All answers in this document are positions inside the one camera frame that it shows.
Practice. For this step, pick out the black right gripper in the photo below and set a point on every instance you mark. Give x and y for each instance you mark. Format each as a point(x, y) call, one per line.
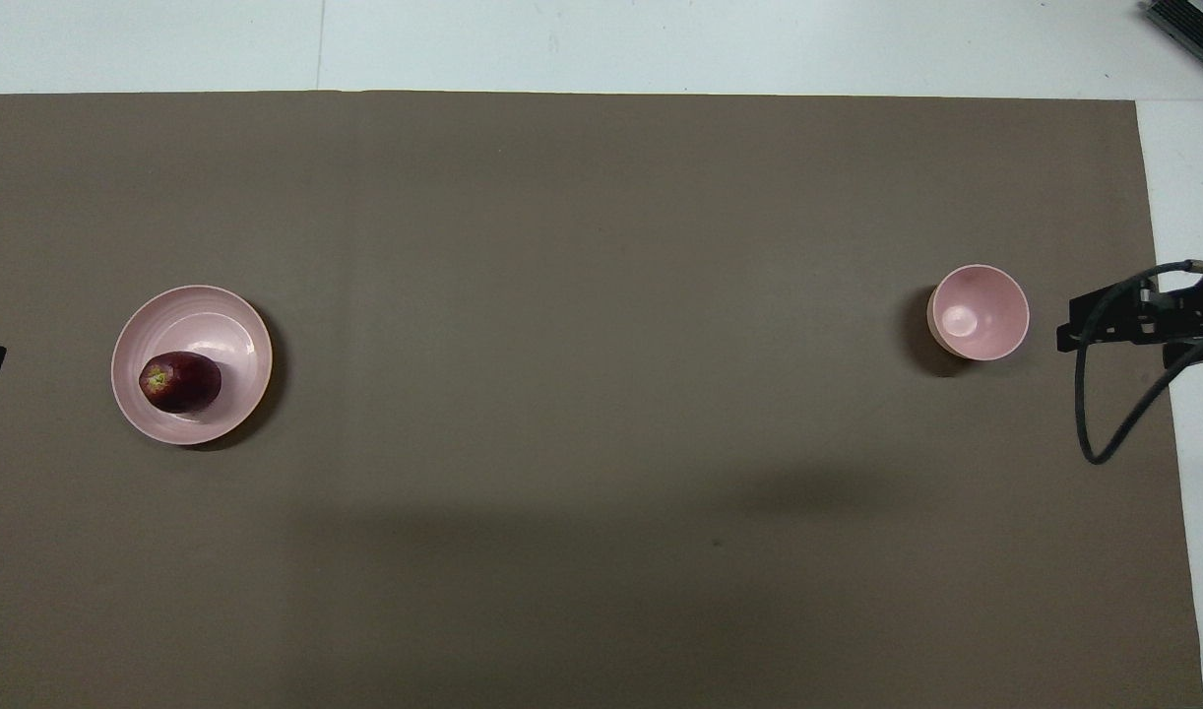
point(1197, 315)

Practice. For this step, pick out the red apple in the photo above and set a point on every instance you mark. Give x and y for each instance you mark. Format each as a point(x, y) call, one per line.
point(183, 382)

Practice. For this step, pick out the pink bowl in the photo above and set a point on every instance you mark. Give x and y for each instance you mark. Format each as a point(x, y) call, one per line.
point(985, 315)

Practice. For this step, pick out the pink plate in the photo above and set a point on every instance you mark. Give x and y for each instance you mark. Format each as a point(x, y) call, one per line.
point(218, 325)

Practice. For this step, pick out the dark ribbed device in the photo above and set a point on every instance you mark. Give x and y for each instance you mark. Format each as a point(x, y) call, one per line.
point(1197, 22)

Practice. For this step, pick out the brown table mat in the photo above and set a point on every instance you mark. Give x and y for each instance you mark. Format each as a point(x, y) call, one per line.
point(582, 295)

